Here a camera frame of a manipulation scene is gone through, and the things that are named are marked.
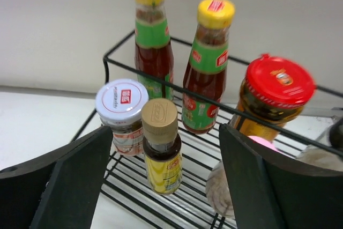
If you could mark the black wire rack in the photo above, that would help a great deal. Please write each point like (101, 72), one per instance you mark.
(130, 203)

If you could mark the green label sauce bottle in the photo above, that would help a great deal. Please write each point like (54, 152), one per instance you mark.
(153, 50)

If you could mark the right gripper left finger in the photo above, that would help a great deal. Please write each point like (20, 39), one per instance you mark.
(59, 189)

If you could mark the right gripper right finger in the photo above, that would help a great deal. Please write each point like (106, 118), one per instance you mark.
(271, 190)

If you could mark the small yellow brown bottle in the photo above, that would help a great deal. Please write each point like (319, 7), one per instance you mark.
(162, 146)

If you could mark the red lid dark jar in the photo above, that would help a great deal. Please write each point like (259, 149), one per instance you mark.
(275, 89)

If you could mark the pink cap spice shaker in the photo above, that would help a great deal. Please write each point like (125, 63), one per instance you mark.
(217, 192)

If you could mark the black cap spice shaker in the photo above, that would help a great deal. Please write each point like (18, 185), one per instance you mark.
(331, 137)

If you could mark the white lid glass jar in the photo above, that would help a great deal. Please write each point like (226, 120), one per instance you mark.
(119, 104)

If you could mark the red green sauce bottle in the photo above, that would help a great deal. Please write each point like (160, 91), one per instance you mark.
(207, 65)

